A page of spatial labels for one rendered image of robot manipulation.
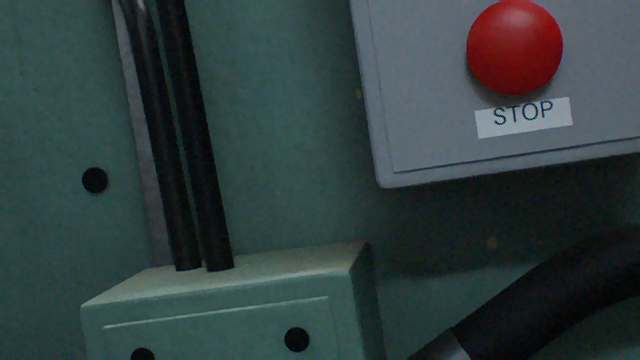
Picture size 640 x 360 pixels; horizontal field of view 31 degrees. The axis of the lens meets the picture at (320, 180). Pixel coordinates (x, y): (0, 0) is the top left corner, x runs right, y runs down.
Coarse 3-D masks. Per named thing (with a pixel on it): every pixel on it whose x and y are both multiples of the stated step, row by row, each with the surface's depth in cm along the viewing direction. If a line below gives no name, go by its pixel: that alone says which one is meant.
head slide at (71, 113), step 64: (0, 0) 49; (64, 0) 49; (0, 64) 50; (64, 64) 49; (0, 128) 50; (64, 128) 49; (128, 128) 49; (0, 192) 50; (64, 192) 50; (128, 192) 49; (0, 256) 50; (64, 256) 50; (128, 256) 50; (0, 320) 50; (64, 320) 50
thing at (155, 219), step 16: (112, 0) 48; (128, 32) 48; (128, 48) 48; (128, 64) 48; (128, 80) 48; (128, 96) 49; (144, 128) 49; (144, 144) 49; (144, 160) 49; (144, 176) 49; (144, 192) 49; (160, 208) 49; (160, 224) 49; (160, 240) 49; (160, 256) 49
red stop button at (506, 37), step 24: (504, 0) 36; (480, 24) 36; (504, 24) 36; (528, 24) 36; (552, 24) 36; (480, 48) 36; (504, 48) 36; (528, 48) 36; (552, 48) 36; (480, 72) 36; (504, 72) 36; (528, 72) 36; (552, 72) 36
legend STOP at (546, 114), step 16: (480, 112) 37; (496, 112) 37; (512, 112) 37; (528, 112) 37; (544, 112) 37; (560, 112) 37; (480, 128) 37; (496, 128) 37; (512, 128) 37; (528, 128) 37; (544, 128) 37
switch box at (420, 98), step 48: (384, 0) 38; (432, 0) 37; (480, 0) 37; (528, 0) 37; (576, 0) 37; (624, 0) 37; (384, 48) 38; (432, 48) 37; (576, 48) 37; (624, 48) 37; (384, 96) 38; (432, 96) 38; (480, 96) 37; (528, 96) 37; (576, 96) 37; (624, 96) 37; (384, 144) 38; (432, 144) 38; (480, 144) 38; (528, 144) 37; (576, 144) 37; (624, 144) 37
